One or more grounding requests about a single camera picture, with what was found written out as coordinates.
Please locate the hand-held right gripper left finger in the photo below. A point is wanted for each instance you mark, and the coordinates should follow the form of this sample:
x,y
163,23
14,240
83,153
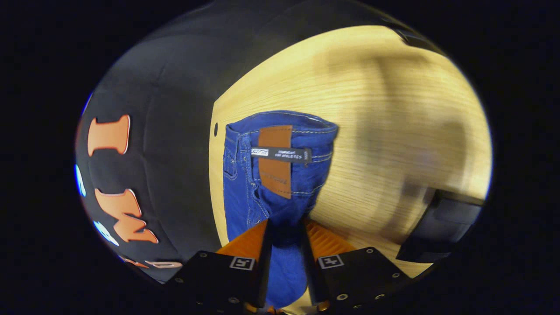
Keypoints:
x,y
264,271

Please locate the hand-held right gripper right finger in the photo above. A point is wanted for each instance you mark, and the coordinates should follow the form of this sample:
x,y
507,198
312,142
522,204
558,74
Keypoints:
x,y
308,271

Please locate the blue denim jeans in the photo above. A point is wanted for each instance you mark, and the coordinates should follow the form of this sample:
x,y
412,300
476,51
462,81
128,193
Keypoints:
x,y
245,197

